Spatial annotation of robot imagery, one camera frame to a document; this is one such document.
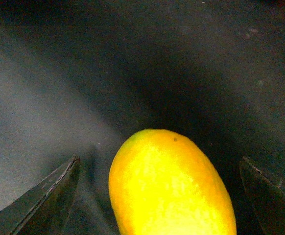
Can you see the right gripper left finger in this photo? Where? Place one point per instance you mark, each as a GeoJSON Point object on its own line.
{"type": "Point", "coordinates": [45, 208]}

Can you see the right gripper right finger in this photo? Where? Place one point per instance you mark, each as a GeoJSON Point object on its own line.
{"type": "Point", "coordinates": [266, 192]}

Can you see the yellow lemon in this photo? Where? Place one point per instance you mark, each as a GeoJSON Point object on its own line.
{"type": "Point", "coordinates": [161, 183]}

